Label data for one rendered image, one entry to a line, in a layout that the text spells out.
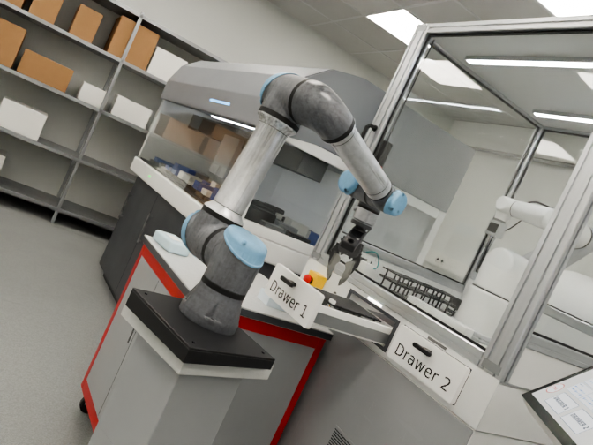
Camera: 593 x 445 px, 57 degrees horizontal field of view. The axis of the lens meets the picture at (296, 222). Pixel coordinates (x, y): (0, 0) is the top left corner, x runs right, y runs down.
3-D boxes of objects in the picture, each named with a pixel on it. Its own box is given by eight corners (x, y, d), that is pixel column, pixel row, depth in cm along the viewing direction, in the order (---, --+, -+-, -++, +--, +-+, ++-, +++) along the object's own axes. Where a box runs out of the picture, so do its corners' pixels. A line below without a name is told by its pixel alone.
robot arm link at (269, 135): (194, 264, 134) (307, 69, 133) (168, 240, 145) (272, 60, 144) (229, 278, 142) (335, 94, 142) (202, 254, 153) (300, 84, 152)
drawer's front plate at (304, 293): (304, 328, 161) (320, 295, 160) (263, 291, 185) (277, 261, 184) (309, 329, 161) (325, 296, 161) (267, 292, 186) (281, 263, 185)
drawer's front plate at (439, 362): (450, 403, 151) (467, 368, 150) (386, 354, 176) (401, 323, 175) (454, 405, 152) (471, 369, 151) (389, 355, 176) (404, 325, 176)
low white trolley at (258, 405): (92, 511, 172) (191, 291, 167) (69, 403, 224) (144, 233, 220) (246, 518, 203) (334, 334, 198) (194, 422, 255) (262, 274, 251)
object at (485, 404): (475, 430, 145) (499, 380, 144) (295, 287, 231) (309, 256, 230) (637, 463, 195) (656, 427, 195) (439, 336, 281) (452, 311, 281)
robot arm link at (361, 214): (378, 214, 172) (354, 204, 174) (371, 228, 173) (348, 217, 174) (379, 215, 180) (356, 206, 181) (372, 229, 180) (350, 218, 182)
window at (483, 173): (487, 351, 151) (645, 28, 146) (326, 253, 224) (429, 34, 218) (489, 351, 152) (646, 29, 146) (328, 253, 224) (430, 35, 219)
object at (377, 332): (309, 323, 163) (318, 305, 162) (272, 290, 184) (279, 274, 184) (401, 350, 184) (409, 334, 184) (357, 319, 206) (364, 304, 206)
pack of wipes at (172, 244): (188, 258, 213) (192, 247, 212) (167, 252, 206) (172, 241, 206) (171, 244, 224) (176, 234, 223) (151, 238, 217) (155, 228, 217)
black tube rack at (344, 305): (323, 322, 170) (332, 304, 170) (296, 300, 185) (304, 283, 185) (373, 338, 182) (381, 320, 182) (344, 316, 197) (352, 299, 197)
